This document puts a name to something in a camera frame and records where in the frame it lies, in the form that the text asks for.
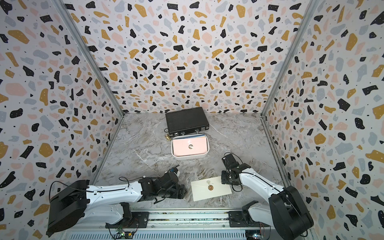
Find white storage tray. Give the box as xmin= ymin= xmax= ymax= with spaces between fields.
xmin=171 ymin=134 xmax=210 ymax=160

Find pink envelope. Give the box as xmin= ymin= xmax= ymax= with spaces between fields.
xmin=173 ymin=136 xmax=208 ymax=157

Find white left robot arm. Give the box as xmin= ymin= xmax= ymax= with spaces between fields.
xmin=46 ymin=167 xmax=187 ymax=237

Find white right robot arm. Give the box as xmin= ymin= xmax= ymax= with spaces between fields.
xmin=221 ymin=162 xmax=314 ymax=240

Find small brass keys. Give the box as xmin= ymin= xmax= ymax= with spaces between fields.
xmin=165 ymin=134 xmax=172 ymax=141

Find small electronics board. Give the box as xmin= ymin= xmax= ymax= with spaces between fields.
xmin=113 ymin=229 xmax=136 ymax=240

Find black metal briefcase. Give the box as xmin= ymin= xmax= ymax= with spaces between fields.
xmin=165 ymin=107 xmax=210 ymax=138

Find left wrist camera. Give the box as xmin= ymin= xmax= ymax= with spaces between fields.
xmin=169 ymin=167 xmax=180 ymax=177

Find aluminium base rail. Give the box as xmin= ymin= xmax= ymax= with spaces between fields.
xmin=58 ymin=208 xmax=314 ymax=240

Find aluminium corner post left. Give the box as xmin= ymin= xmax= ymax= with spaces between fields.
xmin=52 ymin=0 xmax=124 ymax=118

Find aluminium corner post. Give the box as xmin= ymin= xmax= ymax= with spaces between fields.
xmin=52 ymin=0 xmax=124 ymax=118
xmin=261 ymin=0 xmax=319 ymax=119

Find aluminium corner post right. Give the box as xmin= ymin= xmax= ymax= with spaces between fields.
xmin=261 ymin=0 xmax=319 ymax=119

